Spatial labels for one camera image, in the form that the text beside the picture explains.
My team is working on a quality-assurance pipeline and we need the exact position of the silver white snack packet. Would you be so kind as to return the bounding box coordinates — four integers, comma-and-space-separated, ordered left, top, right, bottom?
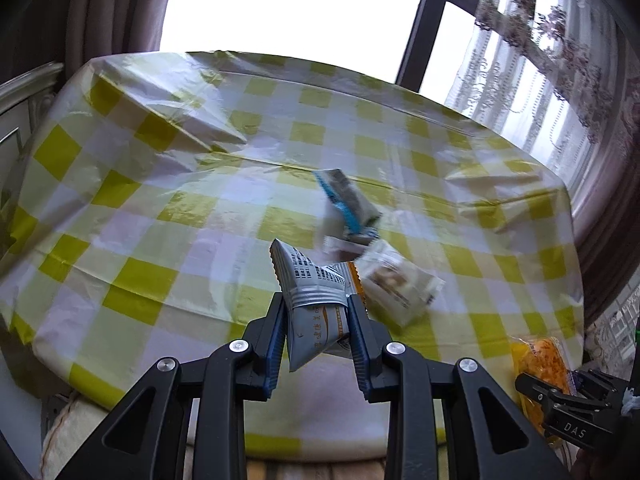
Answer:
269, 238, 362, 374

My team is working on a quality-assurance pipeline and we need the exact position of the beige snack packet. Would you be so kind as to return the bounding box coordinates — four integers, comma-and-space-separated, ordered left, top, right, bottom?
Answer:
356, 239, 447, 329

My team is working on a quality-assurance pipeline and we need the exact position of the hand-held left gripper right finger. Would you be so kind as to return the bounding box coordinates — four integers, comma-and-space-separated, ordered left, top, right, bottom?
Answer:
346, 294, 572, 480

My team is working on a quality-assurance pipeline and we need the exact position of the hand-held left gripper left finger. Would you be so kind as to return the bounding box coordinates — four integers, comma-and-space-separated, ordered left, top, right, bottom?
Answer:
52, 291, 289, 480

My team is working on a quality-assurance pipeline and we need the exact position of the dark window frame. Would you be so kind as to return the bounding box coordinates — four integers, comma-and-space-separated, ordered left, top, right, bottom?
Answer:
345, 0, 493, 93

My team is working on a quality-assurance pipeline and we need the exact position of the silver blue snack packet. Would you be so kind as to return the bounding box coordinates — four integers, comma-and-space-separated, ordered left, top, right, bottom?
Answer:
313, 168, 384, 244

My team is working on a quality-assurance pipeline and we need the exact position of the yellow checkered tablecloth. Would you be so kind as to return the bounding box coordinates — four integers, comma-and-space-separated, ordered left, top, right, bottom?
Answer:
0, 49, 587, 461

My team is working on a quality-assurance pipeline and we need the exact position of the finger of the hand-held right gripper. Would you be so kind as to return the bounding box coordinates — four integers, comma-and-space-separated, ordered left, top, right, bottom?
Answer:
515, 371, 602, 440
574, 370, 630, 402

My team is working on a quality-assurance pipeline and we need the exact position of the brown curtain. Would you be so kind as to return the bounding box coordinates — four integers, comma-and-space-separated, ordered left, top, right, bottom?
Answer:
567, 5, 640, 326
62, 0, 187, 78

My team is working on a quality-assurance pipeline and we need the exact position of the yellow orange pastry packet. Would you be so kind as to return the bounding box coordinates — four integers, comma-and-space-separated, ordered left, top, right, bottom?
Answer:
509, 336, 577, 448

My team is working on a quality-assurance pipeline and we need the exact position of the small white snack packet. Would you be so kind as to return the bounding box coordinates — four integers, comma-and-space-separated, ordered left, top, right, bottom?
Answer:
321, 234, 367, 259

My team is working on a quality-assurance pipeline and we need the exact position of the white cabinet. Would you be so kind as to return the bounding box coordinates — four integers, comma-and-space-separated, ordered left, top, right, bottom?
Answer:
0, 59, 67, 221

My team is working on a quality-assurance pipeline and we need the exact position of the white lace curtain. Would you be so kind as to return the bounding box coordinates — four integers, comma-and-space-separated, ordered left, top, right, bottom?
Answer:
442, 0, 628, 188

